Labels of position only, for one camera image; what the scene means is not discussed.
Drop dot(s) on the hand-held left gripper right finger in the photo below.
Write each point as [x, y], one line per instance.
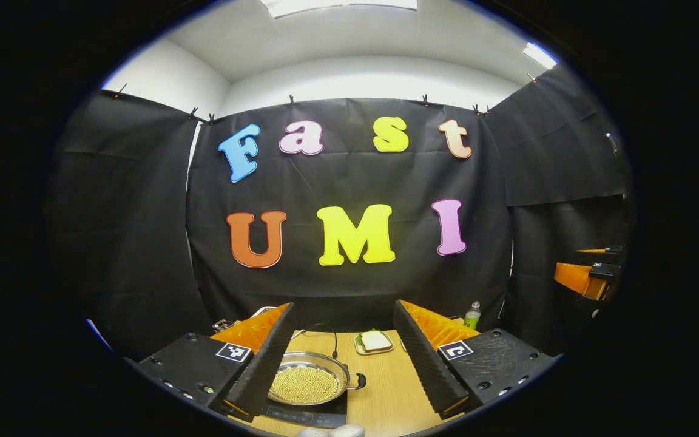
[425, 364]

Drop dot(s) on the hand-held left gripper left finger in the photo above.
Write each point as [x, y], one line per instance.
[261, 367]

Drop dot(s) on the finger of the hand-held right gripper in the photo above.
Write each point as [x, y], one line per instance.
[601, 249]
[574, 278]

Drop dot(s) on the pile of soybeans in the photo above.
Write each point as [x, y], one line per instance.
[304, 385]

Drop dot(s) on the stainless steel pot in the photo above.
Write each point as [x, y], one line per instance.
[313, 359]

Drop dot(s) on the black induction cooktop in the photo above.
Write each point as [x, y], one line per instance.
[307, 416]

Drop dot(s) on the sandwich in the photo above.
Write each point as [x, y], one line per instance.
[376, 341]

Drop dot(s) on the white toaster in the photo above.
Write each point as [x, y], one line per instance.
[263, 311]

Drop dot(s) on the green drink bottle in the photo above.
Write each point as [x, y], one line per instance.
[472, 318]

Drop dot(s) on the small white plate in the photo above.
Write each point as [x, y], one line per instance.
[358, 349]

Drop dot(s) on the black backdrop cloth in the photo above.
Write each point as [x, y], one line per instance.
[349, 285]

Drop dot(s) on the small ceiling light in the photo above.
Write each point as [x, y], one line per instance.
[539, 54]

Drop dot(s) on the large ceiling light panel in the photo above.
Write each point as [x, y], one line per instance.
[337, 5]

